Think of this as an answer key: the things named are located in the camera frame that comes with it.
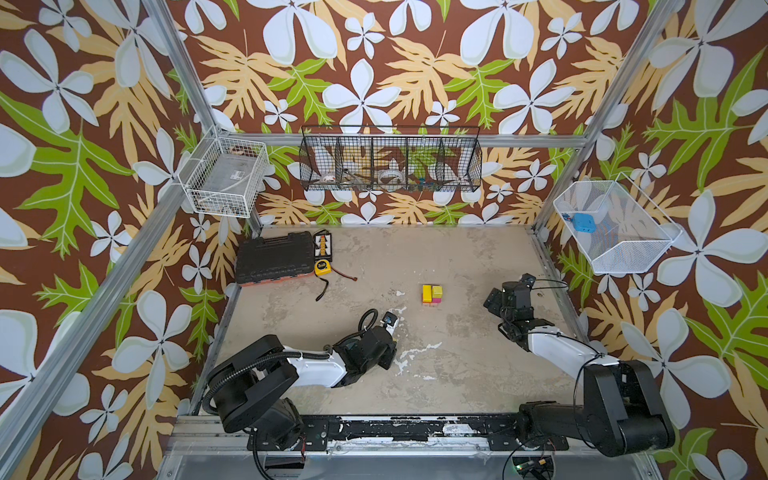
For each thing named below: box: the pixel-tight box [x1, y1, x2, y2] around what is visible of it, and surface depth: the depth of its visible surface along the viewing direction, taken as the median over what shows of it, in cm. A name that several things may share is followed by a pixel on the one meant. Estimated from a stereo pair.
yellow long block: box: [422, 284, 433, 303], surface depth 98 cm
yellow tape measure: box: [314, 259, 333, 276], surface depth 107 cm
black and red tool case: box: [235, 231, 314, 285], surface depth 108 cm
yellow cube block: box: [432, 285, 443, 299], surface depth 96 cm
